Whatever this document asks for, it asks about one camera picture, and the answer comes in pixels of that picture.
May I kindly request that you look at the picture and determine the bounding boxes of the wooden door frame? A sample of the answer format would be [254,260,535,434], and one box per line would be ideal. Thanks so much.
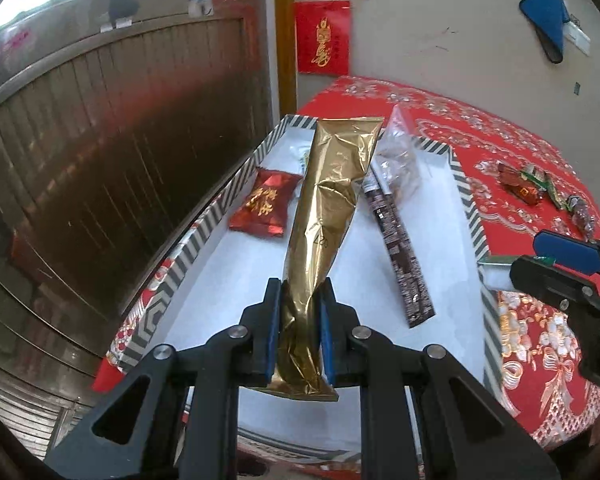
[274,0,298,117]

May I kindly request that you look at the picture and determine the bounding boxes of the dark door sticker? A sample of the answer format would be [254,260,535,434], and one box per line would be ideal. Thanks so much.
[107,0,142,25]

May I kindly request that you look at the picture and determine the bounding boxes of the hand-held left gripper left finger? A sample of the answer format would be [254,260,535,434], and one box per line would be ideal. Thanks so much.
[45,278,283,480]

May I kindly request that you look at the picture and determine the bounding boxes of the clear zip bag of walnuts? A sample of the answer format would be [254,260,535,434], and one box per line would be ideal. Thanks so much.
[375,105,423,201]

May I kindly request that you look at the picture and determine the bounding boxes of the pink door sticker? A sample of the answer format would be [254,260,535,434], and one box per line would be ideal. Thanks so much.
[2,30,33,53]

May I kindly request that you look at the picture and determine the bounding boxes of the red poster with gold emblem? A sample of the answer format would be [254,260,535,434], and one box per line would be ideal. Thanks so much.
[294,0,352,76]

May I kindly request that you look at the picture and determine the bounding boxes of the striped cardboard box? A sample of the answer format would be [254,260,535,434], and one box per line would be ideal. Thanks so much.
[107,114,506,466]

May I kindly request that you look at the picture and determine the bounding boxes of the metal door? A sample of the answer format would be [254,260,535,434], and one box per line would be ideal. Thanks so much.
[0,0,281,466]

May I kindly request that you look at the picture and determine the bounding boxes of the red floral tablecloth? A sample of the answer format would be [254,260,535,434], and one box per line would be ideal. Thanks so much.
[90,75,600,480]

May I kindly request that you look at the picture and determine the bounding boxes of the white wall switch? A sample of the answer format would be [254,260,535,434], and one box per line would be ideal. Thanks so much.
[565,20,592,54]

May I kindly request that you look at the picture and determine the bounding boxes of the long gold foil packet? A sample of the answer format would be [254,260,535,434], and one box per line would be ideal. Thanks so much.
[272,117,385,403]

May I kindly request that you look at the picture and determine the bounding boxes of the long dark brown stick packet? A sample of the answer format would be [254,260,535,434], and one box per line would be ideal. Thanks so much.
[362,162,436,330]

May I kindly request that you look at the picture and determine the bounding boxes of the blue cloth with black edge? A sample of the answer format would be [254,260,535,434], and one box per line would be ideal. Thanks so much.
[519,0,571,65]

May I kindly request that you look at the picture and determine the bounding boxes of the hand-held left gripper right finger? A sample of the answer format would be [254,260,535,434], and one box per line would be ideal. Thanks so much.
[317,278,563,480]

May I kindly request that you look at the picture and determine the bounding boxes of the red snack packet gold print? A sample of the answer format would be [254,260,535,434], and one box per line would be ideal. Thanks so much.
[228,169,302,237]
[497,161,542,206]

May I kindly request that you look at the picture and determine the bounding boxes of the clear bag of red dates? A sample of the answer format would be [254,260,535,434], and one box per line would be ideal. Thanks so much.
[566,195,600,238]

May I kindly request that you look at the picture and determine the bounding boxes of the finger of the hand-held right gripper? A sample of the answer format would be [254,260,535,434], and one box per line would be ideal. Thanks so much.
[510,255,600,387]
[534,230,600,275]

